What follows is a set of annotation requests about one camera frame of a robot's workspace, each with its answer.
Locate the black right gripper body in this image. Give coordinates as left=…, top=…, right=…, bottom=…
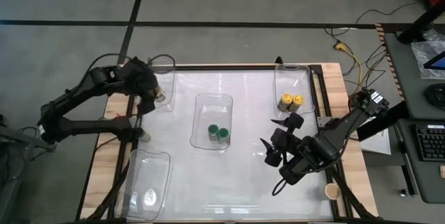
left=274, top=128, right=316, bottom=162

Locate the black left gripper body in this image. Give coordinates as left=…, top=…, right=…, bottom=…
left=121, top=58, right=158, bottom=95

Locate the yellow lid seasoning can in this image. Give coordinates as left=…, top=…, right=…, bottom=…
left=289, top=94, right=305, bottom=113
left=277, top=93, right=293, bottom=113

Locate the green lid oregano jar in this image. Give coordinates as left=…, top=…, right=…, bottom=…
left=217, top=127, right=230, bottom=145
left=207, top=124, right=220, bottom=141

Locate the clear plastic bin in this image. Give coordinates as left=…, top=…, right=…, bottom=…
left=189, top=92, right=234, bottom=152
left=273, top=63, right=316, bottom=120
left=116, top=149, right=172, bottom=222
left=149, top=63, right=177, bottom=113

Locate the brown paper cup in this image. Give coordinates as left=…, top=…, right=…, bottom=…
left=324, top=182, right=341, bottom=201

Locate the white paper sheet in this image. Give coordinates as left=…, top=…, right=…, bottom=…
left=349, top=126, right=393, bottom=156

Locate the grey metal stand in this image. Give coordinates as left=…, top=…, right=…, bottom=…
left=0, top=112, right=58, bottom=224

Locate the black keyboard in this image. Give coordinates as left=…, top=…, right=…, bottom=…
left=415, top=123, right=445, bottom=163

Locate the grey desk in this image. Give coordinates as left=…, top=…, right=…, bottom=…
left=396, top=118, right=445, bottom=205

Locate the clear plastic bag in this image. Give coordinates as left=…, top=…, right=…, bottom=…
left=410, top=38, right=445, bottom=80

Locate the round black object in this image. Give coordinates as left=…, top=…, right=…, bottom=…
left=426, top=83, right=445, bottom=111

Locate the blue lit screen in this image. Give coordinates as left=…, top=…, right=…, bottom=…
left=423, top=50, right=445, bottom=71

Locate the black stand leg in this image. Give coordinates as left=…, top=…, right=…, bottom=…
left=397, top=3, right=445, bottom=45

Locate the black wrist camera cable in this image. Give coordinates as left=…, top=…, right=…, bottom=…
left=272, top=177, right=291, bottom=197
left=147, top=53, right=177, bottom=74

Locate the black table frame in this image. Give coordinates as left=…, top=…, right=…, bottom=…
left=74, top=62, right=376, bottom=224

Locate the yellow floor cable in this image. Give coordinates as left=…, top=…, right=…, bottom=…
left=333, top=41, right=365, bottom=88

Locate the black floor cable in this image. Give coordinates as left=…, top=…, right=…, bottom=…
left=323, top=0, right=423, bottom=91

